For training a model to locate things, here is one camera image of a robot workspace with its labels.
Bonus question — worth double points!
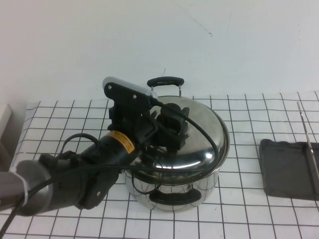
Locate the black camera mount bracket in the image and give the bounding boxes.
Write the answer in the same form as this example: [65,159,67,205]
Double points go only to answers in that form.
[103,83,153,118]

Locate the white zip tie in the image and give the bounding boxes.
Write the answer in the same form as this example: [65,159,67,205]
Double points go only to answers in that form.
[9,163,30,208]

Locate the black looped gripper cable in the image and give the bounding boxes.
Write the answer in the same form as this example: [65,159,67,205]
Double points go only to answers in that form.
[62,133,100,162]

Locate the stainless steel lid black knob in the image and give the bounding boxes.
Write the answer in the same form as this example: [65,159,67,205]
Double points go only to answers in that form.
[123,96,229,186]

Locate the black camera cable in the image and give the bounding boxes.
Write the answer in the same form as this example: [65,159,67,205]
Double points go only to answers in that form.
[0,97,219,239]

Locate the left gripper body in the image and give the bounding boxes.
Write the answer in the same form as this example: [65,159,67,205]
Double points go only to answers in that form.
[102,104,160,160]

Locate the black lid rack with wire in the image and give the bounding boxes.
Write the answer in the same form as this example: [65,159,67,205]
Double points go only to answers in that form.
[259,101,319,201]

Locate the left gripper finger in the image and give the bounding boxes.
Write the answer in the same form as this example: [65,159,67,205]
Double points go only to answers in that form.
[159,119,190,151]
[157,102,189,120]

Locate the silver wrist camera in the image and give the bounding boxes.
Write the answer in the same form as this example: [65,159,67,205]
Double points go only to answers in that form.
[103,76,158,100]

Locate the stainless steel pot black handles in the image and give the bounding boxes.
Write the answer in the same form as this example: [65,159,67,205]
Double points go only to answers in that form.
[123,76,230,220]

